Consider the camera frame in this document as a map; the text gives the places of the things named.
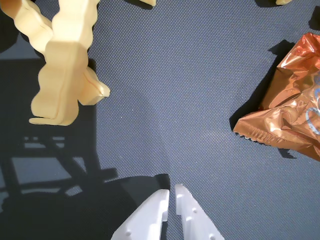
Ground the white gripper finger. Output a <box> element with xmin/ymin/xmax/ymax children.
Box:
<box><xmin>110</xmin><ymin>188</ymin><xmax>171</xmax><ymax>240</ymax></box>
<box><xmin>174</xmin><ymin>183</ymin><xmax>225</xmax><ymax>240</ymax></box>

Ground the large crinkle-cut plastic fry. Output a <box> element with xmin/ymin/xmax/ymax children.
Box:
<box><xmin>28</xmin><ymin>0</ymin><xmax>101</xmax><ymax>127</ymax></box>

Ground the copper foil snack wrapper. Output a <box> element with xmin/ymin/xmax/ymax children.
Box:
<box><xmin>232</xmin><ymin>31</ymin><xmax>320</xmax><ymax>162</ymax></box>

